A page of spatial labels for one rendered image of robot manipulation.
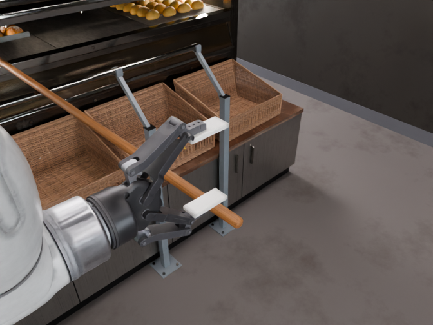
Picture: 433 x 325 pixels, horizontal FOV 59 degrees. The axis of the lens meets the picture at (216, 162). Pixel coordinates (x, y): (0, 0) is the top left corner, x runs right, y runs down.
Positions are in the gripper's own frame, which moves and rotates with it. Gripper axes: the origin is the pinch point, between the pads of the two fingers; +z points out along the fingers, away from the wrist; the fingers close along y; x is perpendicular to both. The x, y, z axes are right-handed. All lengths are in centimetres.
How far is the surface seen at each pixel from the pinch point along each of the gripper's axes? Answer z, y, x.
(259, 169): 133, 123, -102
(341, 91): 300, 130, -143
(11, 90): 9, 43, -156
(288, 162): 168, 134, -103
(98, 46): 56, 32, -155
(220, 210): 14.7, 29.1, -14.7
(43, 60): 26, 33, -154
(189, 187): 14.5, 28.8, -26.6
